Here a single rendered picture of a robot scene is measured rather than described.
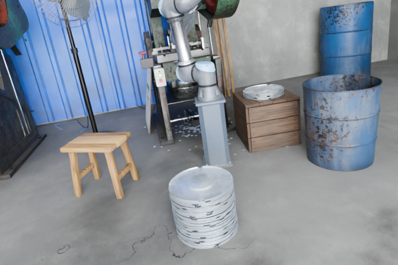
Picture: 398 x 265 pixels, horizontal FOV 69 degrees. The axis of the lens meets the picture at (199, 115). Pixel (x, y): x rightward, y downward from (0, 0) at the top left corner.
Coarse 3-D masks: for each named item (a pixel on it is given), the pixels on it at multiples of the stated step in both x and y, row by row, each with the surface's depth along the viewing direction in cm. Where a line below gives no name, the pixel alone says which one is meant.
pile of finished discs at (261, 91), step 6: (270, 84) 224; (246, 90) 222; (252, 90) 216; (258, 90) 211; (264, 90) 209; (270, 90) 208; (276, 90) 206; (282, 90) 204; (246, 96) 211; (252, 96) 203; (258, 96) 201; (264, 96) 200; (270, 96) 202; (276, 96) 203
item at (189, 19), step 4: (188, 12) 213; (188, 16) 217; (192, 16) 222; (184, 20) 217; (188, 20) 221; (192, 20) 226; (184, 24) 221; (188, 24) 225; (192, 24) 231; (188, 28) 230; (172, 36) 216; (172, 40) 220
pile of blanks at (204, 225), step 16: (176, 208) 124; (192, 208) 118; (208, 208) 118; (224, 208) 122; (176, 224) 129; (192, 224) 121; (208, 224) 120; (224, 224) 123; (192, 240) 124; (208, 240) 123; (224, 240) 126
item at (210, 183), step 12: (192, 168) 144; (204, 168) 143; (216, 168) 141; (180, 180) 134; (192, 180) 132; (204, 180) 130; (216, 180) 130; (228, 180) 129; (180, 192) 125; (192, 192) 124; (204, 192) 123; (216, 192) 121
